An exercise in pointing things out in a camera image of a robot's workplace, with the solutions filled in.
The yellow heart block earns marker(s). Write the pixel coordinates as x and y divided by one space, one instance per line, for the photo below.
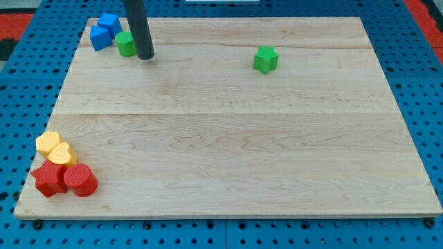
63 154

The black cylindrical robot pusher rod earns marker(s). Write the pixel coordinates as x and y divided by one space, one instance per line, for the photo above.
139 27

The red cylinder block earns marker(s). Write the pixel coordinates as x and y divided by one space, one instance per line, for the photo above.
81 180

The red star block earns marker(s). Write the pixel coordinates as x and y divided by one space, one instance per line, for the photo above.
49 178

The blue cube block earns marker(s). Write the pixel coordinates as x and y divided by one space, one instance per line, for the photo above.
110 22

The blue triangle block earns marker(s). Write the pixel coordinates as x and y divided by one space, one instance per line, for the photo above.
100 38

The green star block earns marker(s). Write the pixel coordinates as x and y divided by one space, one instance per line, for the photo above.
265 59

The yellow hexagon block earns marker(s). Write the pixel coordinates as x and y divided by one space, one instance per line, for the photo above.
48 141

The light wooden board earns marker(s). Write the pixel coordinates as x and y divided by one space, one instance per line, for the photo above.
197 133

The green cylinder block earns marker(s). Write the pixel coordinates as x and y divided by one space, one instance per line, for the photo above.
125 44

